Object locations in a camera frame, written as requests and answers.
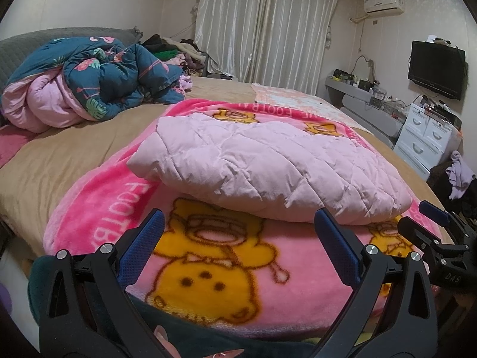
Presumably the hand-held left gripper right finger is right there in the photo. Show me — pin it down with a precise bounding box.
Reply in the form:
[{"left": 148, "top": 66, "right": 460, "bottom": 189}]
[{"left": 314, "top": 209, "right": 438, "bottom": 358}]

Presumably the dark clothes pile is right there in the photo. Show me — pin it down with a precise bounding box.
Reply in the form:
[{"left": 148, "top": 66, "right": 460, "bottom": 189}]
[{"left": 427, "top": 162, "right": 477, "bottom": 232}]

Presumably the grey dressing desk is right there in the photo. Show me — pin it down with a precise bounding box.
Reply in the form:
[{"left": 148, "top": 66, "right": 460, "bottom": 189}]
[{"left": 325, "top": 78, "right": 409, "bottom": 148}]

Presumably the pile of assorted clothes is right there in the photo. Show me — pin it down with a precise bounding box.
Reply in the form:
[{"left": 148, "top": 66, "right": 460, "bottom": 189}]
[{"left": 142, "top": 34, "right": 210, "bottom": 80}]

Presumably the grey padded headboard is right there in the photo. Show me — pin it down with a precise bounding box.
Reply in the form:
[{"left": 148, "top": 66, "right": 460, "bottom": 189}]
[{"left": 0, "top": 26, "right": 144, "bottom": 91}]

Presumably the pink quilted jacket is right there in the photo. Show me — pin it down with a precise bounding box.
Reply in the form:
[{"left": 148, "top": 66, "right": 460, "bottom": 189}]
[{"left": 127, "top": 114, "right": 413, "bottom": 226}]

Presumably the black set-top box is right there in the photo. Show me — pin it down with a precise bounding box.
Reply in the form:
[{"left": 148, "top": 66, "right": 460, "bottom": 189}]
[{"left": 428, "top": 108, "right": 463, "bottom": 126}]

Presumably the white air conditioner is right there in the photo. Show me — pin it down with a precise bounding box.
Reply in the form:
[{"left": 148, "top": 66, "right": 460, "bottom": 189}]
[{"left": 363, "top": 0, "right": 405, "bottom": 16}]

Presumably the wall shelf with clutter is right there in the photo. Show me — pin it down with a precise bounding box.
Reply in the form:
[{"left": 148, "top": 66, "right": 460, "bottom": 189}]
[{"left": 333, "top": 69, "right": 408, "bottom": 115}]

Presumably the pink printed blanket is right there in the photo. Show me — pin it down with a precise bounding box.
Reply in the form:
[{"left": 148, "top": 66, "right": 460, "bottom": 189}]
[{"left": 43, "top": 99, "right": 446, "bottom": 341}]

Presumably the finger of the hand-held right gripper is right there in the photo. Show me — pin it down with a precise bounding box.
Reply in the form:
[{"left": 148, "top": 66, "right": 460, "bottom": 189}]
[
  {"left": 397, "top": 216, "right": 442, "bottom": 256},
  {"left": 417, "top": 200, "right": 476, "bottom": 232}
]

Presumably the white satin curtain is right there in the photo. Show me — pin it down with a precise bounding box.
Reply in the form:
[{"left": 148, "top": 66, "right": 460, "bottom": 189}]
[{"left": 194, "top": 0, "right": 344, "bottom": 96}]

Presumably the dark pink cloth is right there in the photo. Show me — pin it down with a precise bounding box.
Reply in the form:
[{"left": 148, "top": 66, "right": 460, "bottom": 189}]
[{"left": 0, "top": 124, "right": 38, "bottom": 169}]

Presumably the person's dark teal clothing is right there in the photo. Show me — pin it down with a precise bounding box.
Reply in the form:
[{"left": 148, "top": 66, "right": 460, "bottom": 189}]
[{"left": 28, "top": 255, "right": 318, "bottom": 358}]

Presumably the bed with tan sheet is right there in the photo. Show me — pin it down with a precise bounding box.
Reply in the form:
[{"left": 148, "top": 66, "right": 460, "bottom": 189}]
[{"left": 0, "top": 76, "right": 450, "bottom": 263}]

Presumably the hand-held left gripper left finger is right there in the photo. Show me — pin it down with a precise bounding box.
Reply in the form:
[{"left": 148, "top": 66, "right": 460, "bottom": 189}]
[{"left": 39, "top": 209, "right": 166, "bottom": 358}]

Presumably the peach printed blanket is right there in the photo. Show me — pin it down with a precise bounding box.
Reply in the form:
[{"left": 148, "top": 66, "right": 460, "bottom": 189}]
[{"left": 251, "top": 82, "right": 374, "bottom": 135}]

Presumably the black flat-screen television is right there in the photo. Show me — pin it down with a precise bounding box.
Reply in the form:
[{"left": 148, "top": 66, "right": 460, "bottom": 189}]
[{"left": 408, "top": 40, "right": 467, "bottom": 101}]

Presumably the white drawer cabinet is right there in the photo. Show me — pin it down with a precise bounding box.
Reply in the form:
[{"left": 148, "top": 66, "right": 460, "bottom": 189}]
[{"left": 394, "top": 102, "right": 463, "bottom": 177}]

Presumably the lilac cloth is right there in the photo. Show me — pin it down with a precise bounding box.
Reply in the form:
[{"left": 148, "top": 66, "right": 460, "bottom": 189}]
[{"left": 446, "top": 151, "right": 476, "bottom": 200}]

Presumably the blue flamingo-print duvet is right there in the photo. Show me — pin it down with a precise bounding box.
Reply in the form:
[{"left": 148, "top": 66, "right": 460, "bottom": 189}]
[{"left": 0, "top": 35, "right": 193, "bottom": 133}]

